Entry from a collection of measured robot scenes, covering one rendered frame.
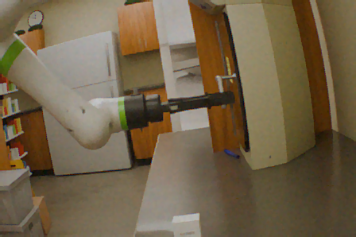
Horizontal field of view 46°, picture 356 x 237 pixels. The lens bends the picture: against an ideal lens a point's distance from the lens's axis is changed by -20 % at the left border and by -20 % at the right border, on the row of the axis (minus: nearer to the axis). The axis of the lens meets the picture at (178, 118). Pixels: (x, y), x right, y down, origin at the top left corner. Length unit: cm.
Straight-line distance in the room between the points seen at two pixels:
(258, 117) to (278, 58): 18
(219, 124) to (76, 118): 64
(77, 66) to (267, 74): 512
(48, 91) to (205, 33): 68
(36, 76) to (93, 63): 507
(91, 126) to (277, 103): 51
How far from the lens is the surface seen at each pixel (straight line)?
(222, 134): 173
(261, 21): 136
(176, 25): 276
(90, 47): 632
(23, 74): 126
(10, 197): 325
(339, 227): 83
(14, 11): 117
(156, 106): 136
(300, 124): 147
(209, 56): 171
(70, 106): 125
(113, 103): 137
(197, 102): 133
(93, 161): 644
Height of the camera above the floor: 127
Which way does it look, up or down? 7 degrees down
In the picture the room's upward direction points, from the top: 9 degrees counter-clockwise
